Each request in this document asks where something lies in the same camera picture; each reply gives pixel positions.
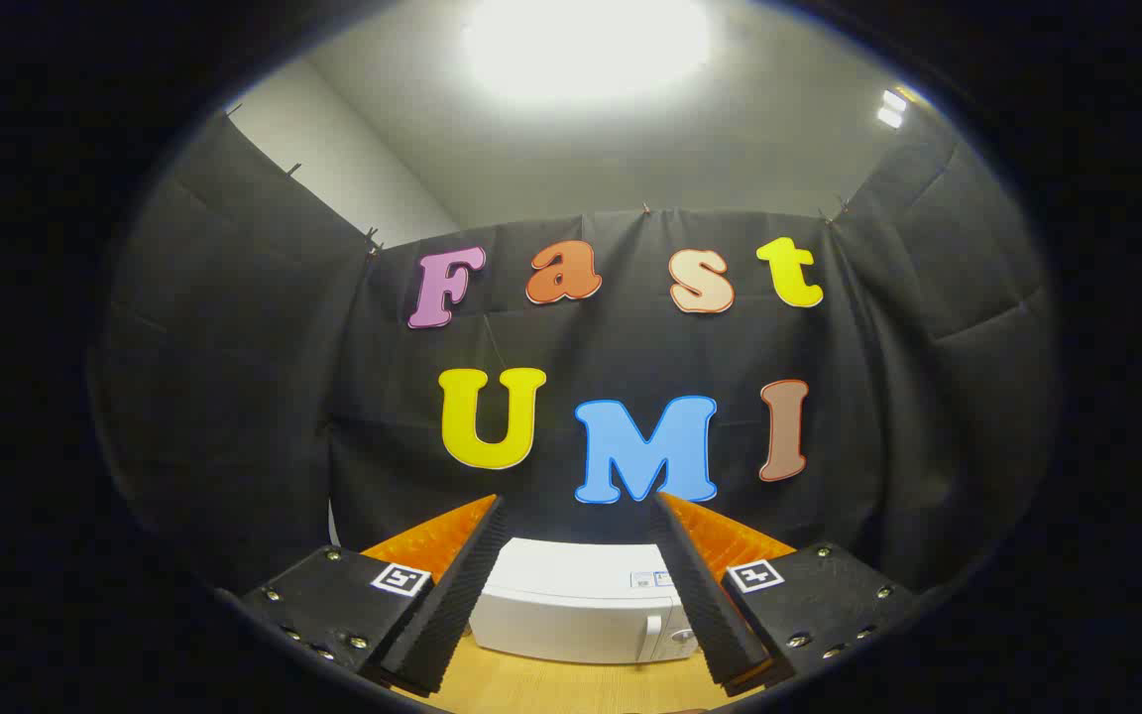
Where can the small ceiling spotlight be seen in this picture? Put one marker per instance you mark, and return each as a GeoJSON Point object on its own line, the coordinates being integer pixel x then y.
{"type": "Point", "coordinates": [891, 107]}

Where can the white microwave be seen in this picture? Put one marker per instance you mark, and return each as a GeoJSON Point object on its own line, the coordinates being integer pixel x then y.
{"type": "Point", "coordinates": [571, 605]}

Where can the black backdrop cloth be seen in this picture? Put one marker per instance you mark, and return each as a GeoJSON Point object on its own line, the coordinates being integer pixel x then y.
{"type": "Point", "coordinates": [254, 397]}

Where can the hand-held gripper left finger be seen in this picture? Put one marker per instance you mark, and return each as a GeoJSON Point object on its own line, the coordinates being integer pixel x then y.
{"type": "Point", "coordinates": [452, 605]}

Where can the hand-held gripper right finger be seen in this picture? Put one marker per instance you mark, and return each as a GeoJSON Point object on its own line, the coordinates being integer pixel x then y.
{"type": "Point", "coordinates": [705, 605]}

